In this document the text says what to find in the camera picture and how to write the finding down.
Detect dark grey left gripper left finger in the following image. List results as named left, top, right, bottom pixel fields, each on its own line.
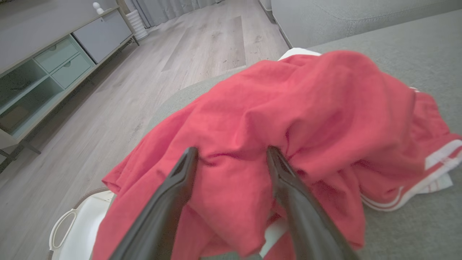
left=108, top=147, right=199, bottom=260

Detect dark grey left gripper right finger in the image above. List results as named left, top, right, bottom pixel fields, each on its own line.
left=266, top=146, right=358, bottom=260

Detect red basketball jersey white sleeves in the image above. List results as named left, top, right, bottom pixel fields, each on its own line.
left=92, top=47, right=424, bottom=260

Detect red shorts white side band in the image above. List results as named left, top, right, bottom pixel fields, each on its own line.
left=356, top=87, right=462, bottom=212

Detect white laundry basket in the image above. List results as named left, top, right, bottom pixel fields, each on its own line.
left=48, top=187, right=116, bottom=260

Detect grey fabric ottoman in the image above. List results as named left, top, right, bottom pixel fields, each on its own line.
left=143, top=9, right=462, bottom=260

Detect grey and green TV cabinet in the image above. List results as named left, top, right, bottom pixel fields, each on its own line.
left=0, top=5, right=140, bottom=174

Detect white ribbed vase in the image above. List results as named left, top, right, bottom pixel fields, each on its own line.
left=126, top=9, right=149, bottom=41

